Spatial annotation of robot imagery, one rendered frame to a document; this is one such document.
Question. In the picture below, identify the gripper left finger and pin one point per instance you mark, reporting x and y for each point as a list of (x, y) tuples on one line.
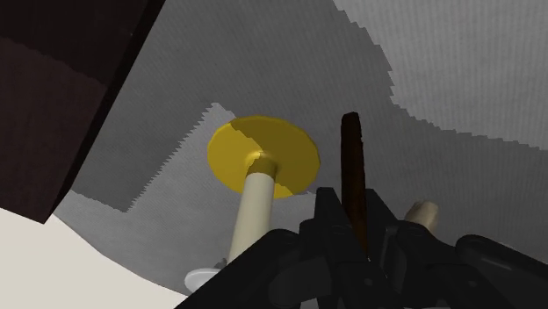
[(325, 231)]

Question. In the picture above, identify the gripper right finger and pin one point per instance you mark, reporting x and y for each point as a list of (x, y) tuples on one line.
[(428, 261)]

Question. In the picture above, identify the dark brown stick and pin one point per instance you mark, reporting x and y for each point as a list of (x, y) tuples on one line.
[(353, 171)]

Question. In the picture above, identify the beige cylinder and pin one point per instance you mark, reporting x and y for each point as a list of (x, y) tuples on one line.
[(424, 213)]

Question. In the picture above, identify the yellow disc cream pole stand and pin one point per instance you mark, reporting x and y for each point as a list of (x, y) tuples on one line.
[(257, 201)]

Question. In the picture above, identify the grey fabric sofa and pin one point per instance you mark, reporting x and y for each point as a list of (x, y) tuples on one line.
[(299, 60)]

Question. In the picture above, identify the dark brown robot stand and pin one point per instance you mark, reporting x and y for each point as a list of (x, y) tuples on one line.
[(47, 107)]

